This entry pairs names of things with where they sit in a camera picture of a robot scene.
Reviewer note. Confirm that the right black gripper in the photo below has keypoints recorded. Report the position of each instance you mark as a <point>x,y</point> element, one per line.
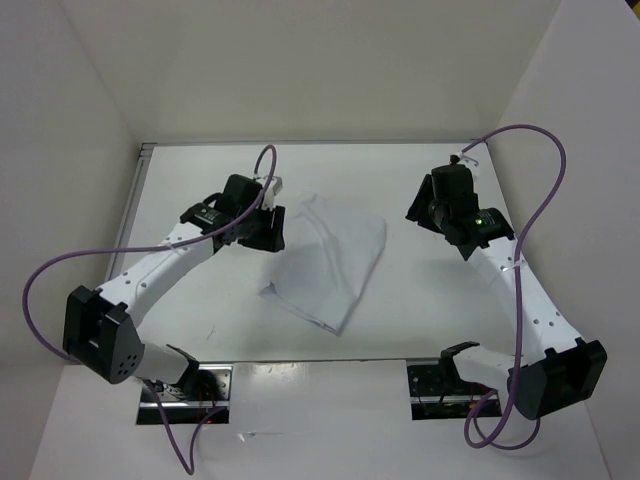
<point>418,209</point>

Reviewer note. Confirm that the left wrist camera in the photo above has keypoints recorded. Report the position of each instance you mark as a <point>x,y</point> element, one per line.
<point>272,189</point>

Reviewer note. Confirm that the aluminium table edge rail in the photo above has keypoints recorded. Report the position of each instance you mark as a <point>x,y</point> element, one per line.
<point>131,205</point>

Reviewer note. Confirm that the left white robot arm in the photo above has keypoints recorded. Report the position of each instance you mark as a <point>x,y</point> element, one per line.
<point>101,325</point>

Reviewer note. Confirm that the white skirt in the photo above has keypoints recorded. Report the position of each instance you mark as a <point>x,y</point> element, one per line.
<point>331,250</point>

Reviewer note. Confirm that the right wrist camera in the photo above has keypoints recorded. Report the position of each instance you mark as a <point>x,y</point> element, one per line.
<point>460,158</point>

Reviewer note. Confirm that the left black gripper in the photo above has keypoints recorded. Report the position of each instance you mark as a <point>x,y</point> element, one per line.
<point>272,240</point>

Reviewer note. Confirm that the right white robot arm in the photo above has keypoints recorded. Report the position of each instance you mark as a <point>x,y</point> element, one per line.
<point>558,367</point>

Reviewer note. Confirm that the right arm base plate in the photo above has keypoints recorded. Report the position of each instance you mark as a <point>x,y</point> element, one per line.
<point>433,398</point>

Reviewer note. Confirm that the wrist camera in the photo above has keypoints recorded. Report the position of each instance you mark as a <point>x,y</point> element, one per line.
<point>272,189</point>
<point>460,158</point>

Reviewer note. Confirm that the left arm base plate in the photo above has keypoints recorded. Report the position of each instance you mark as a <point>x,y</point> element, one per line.
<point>211,402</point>

